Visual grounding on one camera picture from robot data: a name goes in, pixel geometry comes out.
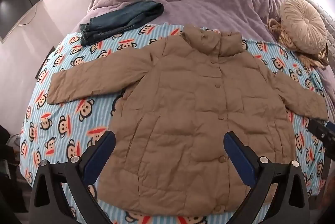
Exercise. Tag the round beige pleated cushion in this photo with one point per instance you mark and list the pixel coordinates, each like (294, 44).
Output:
(301, 25)

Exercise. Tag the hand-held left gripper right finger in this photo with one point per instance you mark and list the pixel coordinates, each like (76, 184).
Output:
(239, 158)

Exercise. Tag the brown puffer jacket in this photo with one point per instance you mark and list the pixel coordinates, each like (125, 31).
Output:
(183, 108)

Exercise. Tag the striped monkey print blanket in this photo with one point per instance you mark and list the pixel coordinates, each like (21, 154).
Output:
(65, 114)

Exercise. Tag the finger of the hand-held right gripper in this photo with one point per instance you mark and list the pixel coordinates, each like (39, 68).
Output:
(320, 135)
(331, 125)

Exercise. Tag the purple bedspread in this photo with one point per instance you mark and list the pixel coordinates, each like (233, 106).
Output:
(214, 4)

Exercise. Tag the wall-mounted flat screen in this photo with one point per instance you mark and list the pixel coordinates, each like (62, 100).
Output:
(18, 6)

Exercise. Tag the dark cloth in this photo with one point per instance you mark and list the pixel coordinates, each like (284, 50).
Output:
(10, 174)

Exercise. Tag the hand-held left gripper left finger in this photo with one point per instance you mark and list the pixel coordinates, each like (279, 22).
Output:
(100, 153)

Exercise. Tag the blue denim jeans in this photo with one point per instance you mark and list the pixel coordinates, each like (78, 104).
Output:
(120, 19)

